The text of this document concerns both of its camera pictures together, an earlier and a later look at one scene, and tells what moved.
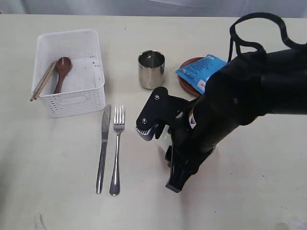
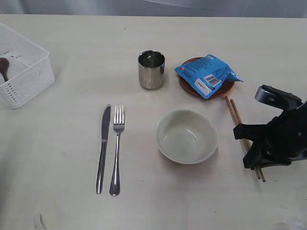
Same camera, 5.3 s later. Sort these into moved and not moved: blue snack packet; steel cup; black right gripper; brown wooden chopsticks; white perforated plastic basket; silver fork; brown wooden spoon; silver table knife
Moved: black right gripper; brown wooden chopsticks; brown wooden spoon; white perforated plastic basket
Not moved: steel cup; silver table knife; silver fork; blue snack packet
